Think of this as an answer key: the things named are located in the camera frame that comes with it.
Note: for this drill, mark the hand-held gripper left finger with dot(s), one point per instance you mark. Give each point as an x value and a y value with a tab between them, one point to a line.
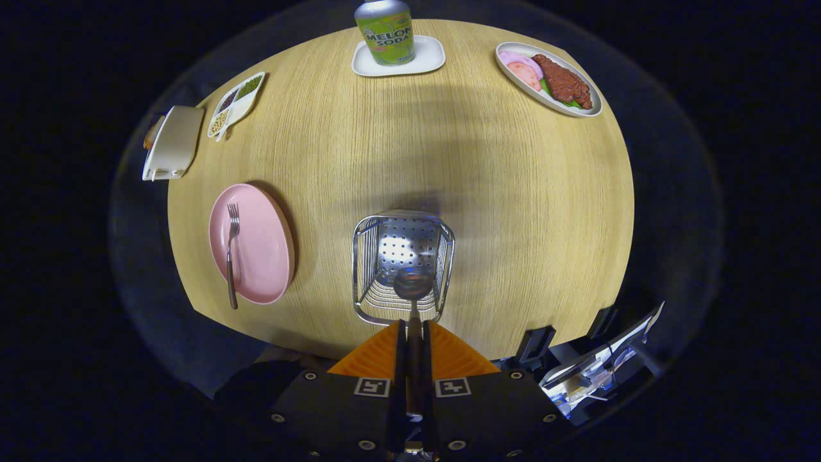
401	359

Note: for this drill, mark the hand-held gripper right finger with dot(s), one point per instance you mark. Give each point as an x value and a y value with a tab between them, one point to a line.
426	359

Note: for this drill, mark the metal cutlery basket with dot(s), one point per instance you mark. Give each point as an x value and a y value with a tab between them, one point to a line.
404	240

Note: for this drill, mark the computer monitor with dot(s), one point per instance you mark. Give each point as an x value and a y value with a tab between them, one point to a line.
603	359

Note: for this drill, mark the pink round plate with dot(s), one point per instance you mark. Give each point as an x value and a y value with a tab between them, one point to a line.
263	244

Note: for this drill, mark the white divided dish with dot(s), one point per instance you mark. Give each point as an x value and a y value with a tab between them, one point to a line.
242	112

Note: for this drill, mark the green lettuce leaf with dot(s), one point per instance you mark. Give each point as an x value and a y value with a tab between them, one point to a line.
546	90

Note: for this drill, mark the small white coaster tray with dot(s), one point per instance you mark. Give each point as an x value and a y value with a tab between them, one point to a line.
426	61

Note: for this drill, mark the heap of pale beans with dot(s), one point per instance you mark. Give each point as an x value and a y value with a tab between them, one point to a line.
219	122

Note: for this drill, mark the salmon-pink ham slice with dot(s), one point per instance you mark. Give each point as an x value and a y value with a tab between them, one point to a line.
524	76

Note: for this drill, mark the brown meat piece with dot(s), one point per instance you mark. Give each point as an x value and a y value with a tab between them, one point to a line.
561	80

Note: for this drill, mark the heap of dark beans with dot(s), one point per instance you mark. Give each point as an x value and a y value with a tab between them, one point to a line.
229	100

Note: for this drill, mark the heap of green peas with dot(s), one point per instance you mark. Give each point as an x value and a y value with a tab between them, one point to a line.
250	85

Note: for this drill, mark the white toaster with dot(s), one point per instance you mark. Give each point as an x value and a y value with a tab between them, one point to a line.
176	141

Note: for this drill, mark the purple-pink ham slice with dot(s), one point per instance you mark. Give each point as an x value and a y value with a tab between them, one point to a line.
519	59

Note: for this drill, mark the oval white food plate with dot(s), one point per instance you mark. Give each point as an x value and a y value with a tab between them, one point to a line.
513	47

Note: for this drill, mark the green soda bottle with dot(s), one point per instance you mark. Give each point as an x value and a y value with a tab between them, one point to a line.
385	32

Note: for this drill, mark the brown bread slice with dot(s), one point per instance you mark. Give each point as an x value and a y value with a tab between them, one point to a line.
152	133

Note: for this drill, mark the black bracket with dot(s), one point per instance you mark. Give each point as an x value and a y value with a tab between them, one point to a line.
535	343
603	321

